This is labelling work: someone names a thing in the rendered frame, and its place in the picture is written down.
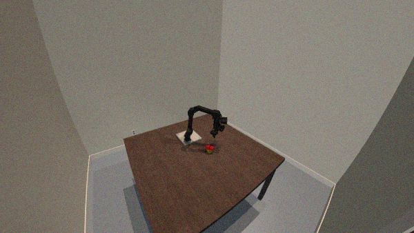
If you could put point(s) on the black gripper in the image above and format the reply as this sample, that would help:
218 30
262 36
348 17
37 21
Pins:
215 131

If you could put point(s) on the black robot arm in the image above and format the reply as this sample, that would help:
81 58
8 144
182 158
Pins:
216 116

